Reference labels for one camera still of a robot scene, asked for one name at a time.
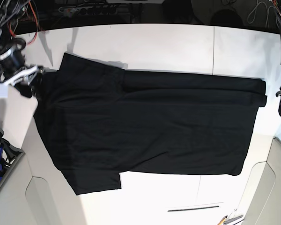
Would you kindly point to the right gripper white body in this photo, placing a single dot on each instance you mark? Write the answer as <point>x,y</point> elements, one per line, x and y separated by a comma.
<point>24,76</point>

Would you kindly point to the black T-shirt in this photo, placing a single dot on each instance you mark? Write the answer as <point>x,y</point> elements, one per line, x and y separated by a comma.
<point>97,121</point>

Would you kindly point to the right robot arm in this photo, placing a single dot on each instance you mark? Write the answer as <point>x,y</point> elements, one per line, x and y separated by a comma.
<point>14,72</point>

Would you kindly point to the grey right side panel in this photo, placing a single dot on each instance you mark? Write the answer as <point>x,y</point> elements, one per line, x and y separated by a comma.
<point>261,200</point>

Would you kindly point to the grey flat tool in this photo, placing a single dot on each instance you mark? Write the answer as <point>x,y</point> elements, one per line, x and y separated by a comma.
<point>234,221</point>

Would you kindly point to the yellow handled tool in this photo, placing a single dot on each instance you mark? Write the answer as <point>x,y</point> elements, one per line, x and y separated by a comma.
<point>222,220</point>

